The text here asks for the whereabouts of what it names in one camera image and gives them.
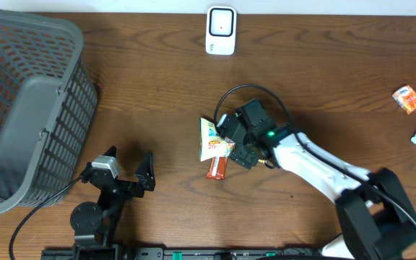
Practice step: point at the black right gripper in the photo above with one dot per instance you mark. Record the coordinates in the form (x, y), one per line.
(241, 157)

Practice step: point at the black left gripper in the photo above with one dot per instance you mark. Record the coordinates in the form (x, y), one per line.
(144, 183)

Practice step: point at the yellow snack bag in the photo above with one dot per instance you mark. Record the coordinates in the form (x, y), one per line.
(211, 144)

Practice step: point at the orange brown snack bar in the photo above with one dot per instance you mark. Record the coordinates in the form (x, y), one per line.
(217, 168)

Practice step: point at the small orange packet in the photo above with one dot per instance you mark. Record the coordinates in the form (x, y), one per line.
(405, 96)

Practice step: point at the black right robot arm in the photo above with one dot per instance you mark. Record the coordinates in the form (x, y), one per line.
(376, 217)

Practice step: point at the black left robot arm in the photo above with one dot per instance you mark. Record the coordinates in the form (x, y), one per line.
(95, 223)

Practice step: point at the white barcode scanner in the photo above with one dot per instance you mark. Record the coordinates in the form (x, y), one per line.
(221, 30)

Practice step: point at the grey plastic shopping basket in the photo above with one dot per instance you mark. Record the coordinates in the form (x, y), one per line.
(47, 104)

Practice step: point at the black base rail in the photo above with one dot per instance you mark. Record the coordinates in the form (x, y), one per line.
(182, 254)

